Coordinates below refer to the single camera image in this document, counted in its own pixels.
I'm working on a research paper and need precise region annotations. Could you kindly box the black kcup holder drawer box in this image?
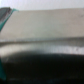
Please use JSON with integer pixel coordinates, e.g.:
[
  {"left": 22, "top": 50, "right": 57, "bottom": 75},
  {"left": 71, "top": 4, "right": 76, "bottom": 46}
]
[{"left": 0, "top": 8, "right": 84, "bottom": 84}]

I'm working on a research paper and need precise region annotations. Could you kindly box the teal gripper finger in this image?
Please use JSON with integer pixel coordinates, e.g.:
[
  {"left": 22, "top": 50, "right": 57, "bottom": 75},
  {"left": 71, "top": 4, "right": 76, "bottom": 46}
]
[{"left": 0, "top": 7, "right": 18, "bottom": 84}]

